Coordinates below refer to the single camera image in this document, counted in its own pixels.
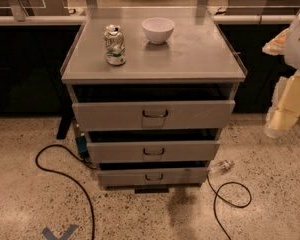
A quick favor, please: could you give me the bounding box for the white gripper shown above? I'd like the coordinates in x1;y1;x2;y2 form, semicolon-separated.
262;29;300;138

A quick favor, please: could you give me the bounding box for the grey top drawer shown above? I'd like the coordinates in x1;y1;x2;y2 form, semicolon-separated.
72;100;235;131

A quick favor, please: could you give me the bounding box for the grey drawer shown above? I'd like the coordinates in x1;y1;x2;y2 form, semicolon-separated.
72;100;235;131
87;141;220;163
97;167;207;187

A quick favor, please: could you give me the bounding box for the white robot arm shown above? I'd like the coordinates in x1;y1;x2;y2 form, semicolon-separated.
262;12;300;138

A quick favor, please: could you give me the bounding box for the grey drawer cabinet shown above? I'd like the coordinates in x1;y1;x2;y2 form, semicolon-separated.
62;7;246;189

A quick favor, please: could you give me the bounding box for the grey bottom drawer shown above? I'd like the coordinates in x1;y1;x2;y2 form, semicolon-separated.
97;167;207;187

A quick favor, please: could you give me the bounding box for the grey middle drawer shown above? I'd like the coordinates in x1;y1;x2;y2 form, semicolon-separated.
87;141;220;163

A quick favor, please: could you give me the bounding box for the clear plastic bottle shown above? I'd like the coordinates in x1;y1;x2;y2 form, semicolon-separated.
208;160;235;178

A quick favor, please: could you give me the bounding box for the white bowl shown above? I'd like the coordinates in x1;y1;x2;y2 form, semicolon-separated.
142;17;175;44

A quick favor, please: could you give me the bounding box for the crushed green soda can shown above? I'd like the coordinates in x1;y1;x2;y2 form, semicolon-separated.
104;24;126;66

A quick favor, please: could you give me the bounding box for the blue power adapter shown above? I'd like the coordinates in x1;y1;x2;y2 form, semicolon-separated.
76;136;89;159

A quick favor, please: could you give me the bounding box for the long counter with dark cabinets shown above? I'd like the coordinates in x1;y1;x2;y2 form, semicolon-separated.
0;24;295;116

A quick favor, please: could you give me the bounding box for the black cable right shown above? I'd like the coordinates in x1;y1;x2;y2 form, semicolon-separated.
206;176;253;240

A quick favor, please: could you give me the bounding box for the black cable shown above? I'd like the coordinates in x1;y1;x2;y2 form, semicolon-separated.
35;144;97;240
206;176;253;240

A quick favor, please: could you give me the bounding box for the black cable left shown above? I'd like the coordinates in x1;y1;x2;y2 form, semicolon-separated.
35;144;97;240

